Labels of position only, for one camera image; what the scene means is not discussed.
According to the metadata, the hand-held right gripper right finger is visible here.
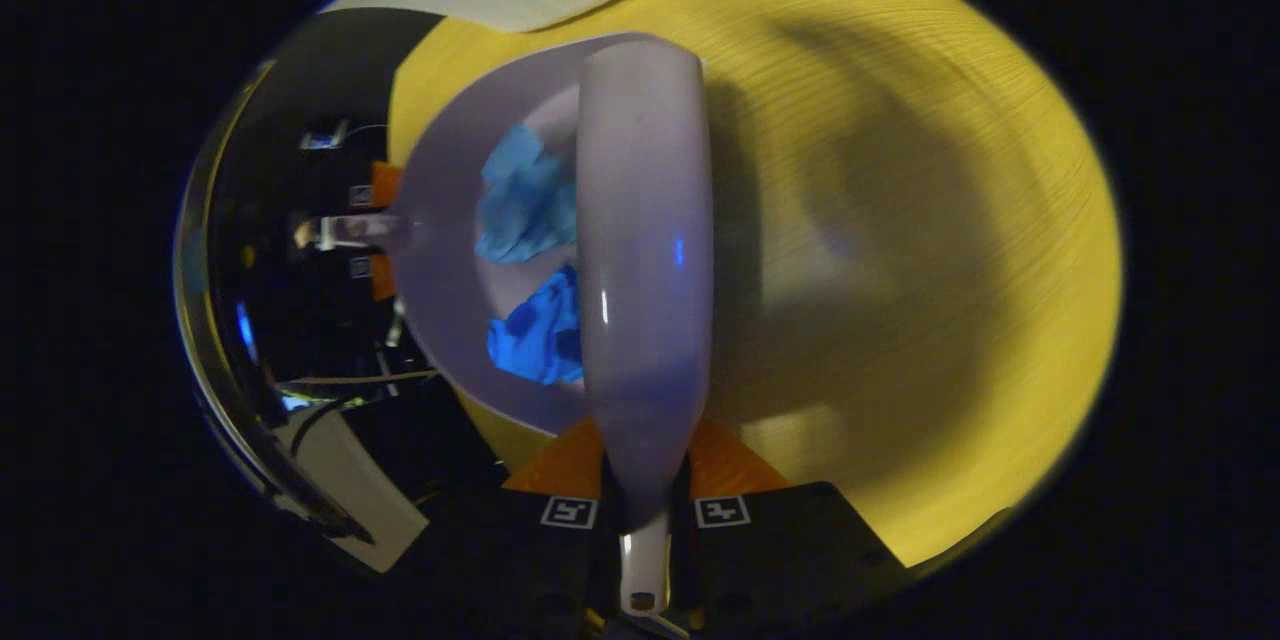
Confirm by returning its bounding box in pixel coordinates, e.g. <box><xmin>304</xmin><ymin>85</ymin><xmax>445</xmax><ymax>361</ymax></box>
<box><xmin>686</xmin><ymin>420</ymin><xmax>913</xmax><ymax>640</ymax></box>

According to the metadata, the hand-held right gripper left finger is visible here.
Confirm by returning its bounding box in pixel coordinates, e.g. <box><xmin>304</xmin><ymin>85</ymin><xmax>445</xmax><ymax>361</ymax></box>
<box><xmin>430</xmin><ymin>415</ymin><xmax>613</xmax><ymax>640</ymax></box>

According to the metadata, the pale purple dustpan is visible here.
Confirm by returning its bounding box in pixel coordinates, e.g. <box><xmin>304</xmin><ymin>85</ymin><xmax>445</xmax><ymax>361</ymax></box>
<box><xmin>320</xmin><ymin>31</ymin><xmax>703</xmax><ymax>438</ymax></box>

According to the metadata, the light blue paper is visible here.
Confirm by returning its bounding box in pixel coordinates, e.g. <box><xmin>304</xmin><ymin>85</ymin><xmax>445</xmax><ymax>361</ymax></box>
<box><xmin>474</xmin><ymin>122</ymin><xmax>580</xmax><ymax>267</ymax></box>

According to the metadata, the deep blue paper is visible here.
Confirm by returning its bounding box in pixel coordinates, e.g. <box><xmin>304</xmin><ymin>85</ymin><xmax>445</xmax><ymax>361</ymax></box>
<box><xmin>486</xmin><ymin>264</ymin><xmax>584</xmax><ymax>387</ymax></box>

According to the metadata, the small pale purple broom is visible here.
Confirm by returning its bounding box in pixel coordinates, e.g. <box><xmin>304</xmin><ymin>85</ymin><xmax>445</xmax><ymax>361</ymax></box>
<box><xmin>577</xmin><ymin>39</ymin><xmax>714</xmax><ymax>618</ymax></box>

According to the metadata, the white flat object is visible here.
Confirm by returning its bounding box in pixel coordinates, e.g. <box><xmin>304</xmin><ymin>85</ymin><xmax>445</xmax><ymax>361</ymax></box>
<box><xmin>272</xmin><ymin>405</ymin><xmax>431</xmax><ymax>573</ymax></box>

